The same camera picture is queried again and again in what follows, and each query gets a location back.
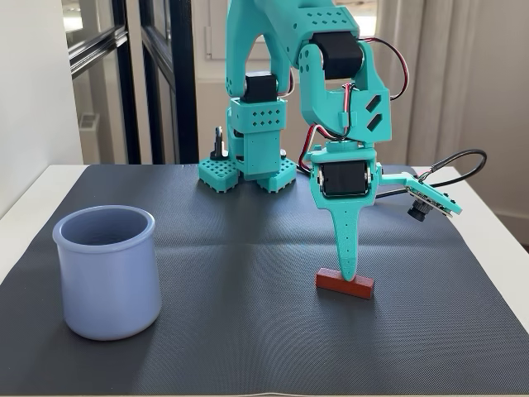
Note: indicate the beige curtain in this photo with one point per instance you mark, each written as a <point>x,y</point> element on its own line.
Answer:
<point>430,82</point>

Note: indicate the red-brown wooden block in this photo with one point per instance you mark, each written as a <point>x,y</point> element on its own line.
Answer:
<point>359,287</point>

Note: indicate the wrist camera on teal mount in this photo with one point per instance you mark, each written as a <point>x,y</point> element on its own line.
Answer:
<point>434,198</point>

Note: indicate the black textured mat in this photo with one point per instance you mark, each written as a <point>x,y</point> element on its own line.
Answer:
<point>248,310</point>

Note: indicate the white wall vent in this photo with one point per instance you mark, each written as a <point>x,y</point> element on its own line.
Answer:
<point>88,121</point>

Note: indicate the black framed glass door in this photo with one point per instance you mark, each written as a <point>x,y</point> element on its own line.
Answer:
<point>182,82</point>

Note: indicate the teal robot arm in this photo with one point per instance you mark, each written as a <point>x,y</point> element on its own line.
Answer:
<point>318,25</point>

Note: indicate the teal gripper with motor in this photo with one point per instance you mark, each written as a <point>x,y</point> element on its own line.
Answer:
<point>344,180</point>

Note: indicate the light blue pot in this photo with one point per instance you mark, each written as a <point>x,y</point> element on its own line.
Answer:
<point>107,281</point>

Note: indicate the teal robot base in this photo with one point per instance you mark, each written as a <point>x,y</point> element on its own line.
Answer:
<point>260,157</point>

